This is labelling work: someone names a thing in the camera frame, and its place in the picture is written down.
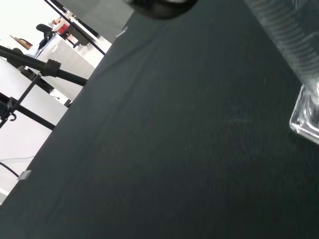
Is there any black office chair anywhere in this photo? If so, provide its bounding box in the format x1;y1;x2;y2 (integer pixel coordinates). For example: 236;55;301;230
35;23;55;51

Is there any silver cloth clip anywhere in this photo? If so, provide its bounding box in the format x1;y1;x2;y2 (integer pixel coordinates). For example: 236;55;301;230
115;26;129;38
18;170;32;181

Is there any black-framed table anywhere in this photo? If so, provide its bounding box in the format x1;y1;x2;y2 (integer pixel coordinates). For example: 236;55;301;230
44;0;107;56

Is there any red cabinet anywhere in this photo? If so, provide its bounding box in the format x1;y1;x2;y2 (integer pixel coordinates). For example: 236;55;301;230
56;21;71;35

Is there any black cable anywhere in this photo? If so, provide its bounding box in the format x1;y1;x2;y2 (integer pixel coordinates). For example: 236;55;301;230
0;161;21;179

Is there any black tripod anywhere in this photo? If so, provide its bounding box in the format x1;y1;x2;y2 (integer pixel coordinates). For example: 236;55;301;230
0;44;89;130

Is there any black table cloth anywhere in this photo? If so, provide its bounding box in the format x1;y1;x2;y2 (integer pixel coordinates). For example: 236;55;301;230
0;0;319;239

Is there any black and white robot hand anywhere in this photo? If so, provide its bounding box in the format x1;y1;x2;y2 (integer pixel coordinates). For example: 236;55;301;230
122;0;200;20

